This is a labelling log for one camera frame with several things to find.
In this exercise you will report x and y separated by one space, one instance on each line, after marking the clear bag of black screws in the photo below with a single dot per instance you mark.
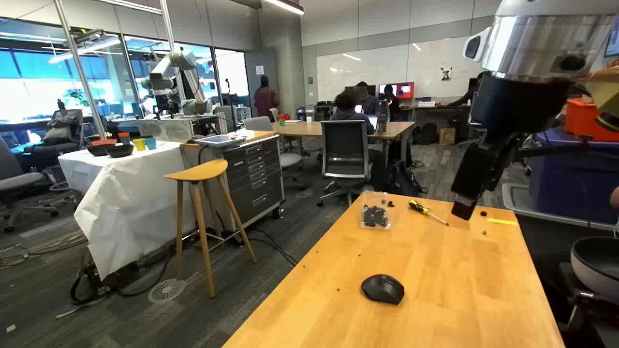
376 218

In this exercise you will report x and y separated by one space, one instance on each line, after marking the table with white cloth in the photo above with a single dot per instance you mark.
128 194

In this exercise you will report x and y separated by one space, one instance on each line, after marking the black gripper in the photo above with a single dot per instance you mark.
515 104

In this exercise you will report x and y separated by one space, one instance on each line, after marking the grey drawer cabinet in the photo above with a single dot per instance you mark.
254 177

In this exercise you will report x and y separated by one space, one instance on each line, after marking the light grey office chair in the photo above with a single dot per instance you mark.
262 125

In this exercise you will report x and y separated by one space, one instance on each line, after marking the seated person dark hair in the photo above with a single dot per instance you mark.
349 107

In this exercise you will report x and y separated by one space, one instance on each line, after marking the standing person maroon top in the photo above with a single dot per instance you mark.
266 100

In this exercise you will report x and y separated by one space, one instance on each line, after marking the wooden office desk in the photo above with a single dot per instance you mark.
302 129

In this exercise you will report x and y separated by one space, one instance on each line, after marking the orange plastic bin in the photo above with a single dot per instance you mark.
581 119

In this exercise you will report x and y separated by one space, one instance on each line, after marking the wall whiteboard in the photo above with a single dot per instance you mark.
380 69

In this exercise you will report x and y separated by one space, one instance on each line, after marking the yellow tape strip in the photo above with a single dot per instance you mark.
502 221

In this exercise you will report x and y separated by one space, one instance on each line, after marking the red computer monitor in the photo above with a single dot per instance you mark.
405 90

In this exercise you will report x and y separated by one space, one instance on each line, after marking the teal cup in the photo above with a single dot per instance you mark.
152 144

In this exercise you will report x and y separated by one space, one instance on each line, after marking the black office chair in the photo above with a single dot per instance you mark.
20 181

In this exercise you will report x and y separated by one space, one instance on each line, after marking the black bowl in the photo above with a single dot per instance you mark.
121 152

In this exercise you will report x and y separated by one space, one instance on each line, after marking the grey mesh office chair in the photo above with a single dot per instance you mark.
345 156

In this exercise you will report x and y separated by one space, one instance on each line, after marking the wooden bar stool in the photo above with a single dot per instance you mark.
200 194

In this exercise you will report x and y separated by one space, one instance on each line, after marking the yellow cup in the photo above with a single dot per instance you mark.
140 146

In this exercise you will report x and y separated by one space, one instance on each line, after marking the black computer mouse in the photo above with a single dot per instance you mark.
382 289

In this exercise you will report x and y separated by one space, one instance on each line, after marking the red black tray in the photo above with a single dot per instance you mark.
101 148

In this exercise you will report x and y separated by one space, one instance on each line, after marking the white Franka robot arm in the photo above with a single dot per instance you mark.
548 40

